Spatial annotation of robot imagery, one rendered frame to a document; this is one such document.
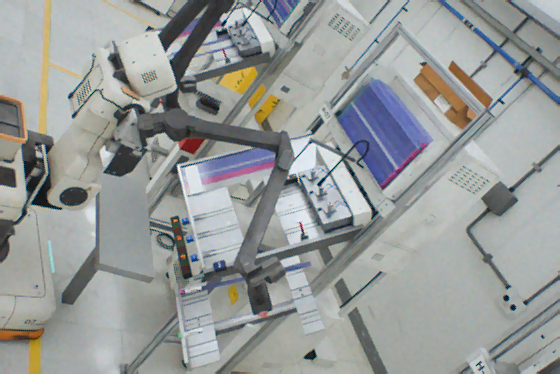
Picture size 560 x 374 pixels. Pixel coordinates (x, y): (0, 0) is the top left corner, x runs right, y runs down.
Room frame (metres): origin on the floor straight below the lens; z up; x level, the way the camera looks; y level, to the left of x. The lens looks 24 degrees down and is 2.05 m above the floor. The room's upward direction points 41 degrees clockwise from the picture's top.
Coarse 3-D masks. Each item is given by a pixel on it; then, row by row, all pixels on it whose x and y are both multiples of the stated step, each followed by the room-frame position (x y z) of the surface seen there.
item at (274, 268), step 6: (240, 258) 1.38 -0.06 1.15; (246, 258) 1.39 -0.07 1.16; (270, 258) 1.44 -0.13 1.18; (276, 258) 1.45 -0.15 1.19; (246, 264) 1.38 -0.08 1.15; (252, 264) 1.39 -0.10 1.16; (264, 264) 1.42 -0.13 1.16; (270, 264) 1.43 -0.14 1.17; (276, 264) 1.43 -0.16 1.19; (246, 270) 1.37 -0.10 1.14; (252, 270) 1.38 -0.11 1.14; (270, 270) 1.41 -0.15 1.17; (276, 270) 1.42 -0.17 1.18; (282, 270) 1.43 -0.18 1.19; (270, 276) 1.40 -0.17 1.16; (276, 276) 1.41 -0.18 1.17; (282, 276) 1.44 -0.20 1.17; (270, 282) 1.41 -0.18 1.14
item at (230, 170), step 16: (224, 160) 2.37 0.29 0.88; (240, 160) 2.39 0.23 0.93; (256, 160) 2.40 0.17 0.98; (272, 160) 2.41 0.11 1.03; (192, 176) 2.25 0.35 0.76; (208, 176) 2.26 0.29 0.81; (224, 176) 2.28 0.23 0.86; (240, 176) 2.29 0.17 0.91; (256, 176) 2.30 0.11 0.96; (192, 192) 2.16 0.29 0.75
